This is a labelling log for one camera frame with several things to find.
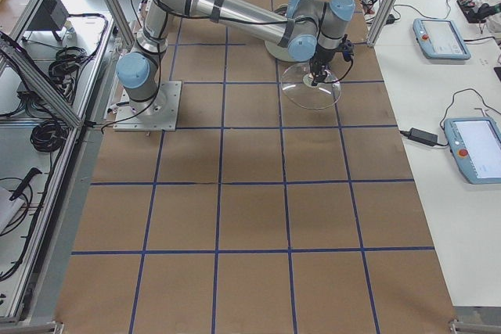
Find black cable coil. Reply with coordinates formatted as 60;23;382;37
48;46;97;84
30;119;63;153

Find far teach pendant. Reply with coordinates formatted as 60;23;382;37
413;19;471;61

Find black monitor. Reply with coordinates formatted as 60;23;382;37
27;0;69;41

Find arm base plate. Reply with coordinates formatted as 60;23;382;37
112;81;182;131

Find glass pot lid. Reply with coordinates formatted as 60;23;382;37
280;62;341;110

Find pale green cooking pot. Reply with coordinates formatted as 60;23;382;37
265;15;318;63

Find teach pendant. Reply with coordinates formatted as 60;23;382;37
445;117;500;185
413;19;471;61

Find upper black cable coil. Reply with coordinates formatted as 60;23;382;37
48;46;97;84

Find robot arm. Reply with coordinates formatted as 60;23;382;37
116;0;355;129

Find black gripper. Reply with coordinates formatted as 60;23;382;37
309;50;333;86

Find near teach pendant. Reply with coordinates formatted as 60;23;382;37
445;117;500;185

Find black power adapter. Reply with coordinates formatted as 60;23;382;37
408;127;438;146

